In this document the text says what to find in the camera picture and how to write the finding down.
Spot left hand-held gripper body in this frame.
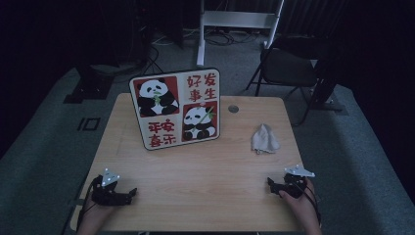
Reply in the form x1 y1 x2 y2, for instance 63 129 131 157
91 167 131 207

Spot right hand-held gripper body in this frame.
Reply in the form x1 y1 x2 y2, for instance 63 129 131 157
277 164 316 200

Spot grey cloth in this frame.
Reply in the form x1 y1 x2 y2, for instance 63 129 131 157
250 122 281 155

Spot panda picture board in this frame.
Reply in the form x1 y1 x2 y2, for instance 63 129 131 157
128 68 221 151

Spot person's left hand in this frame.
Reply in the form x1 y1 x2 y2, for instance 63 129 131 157
79 204 115 229

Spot person's right hand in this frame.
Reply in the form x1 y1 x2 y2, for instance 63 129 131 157
278 179 322 226

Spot black metal stand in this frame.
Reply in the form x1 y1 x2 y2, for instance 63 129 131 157
293 35 346 126

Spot black folding chair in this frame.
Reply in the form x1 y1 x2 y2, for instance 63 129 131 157
245 37 319 102

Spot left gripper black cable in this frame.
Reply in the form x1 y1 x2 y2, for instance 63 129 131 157
76 177 99 229

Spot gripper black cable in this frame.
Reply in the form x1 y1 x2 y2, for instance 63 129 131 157
295 182 322 226
76 177 99 229

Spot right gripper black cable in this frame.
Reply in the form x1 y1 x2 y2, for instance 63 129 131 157
295 182 322 226

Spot black stand with base plate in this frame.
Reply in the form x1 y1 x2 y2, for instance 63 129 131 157
63 63 115 105

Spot black floor cables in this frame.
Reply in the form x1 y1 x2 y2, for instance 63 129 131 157
112 45 164 82

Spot black floor cable bundle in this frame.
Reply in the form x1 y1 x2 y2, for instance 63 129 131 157
204 28 262 47

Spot white floor cable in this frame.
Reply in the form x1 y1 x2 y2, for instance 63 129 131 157
151 28 200 46

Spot white metal desk frame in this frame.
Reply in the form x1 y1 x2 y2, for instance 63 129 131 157
196 0 286 68

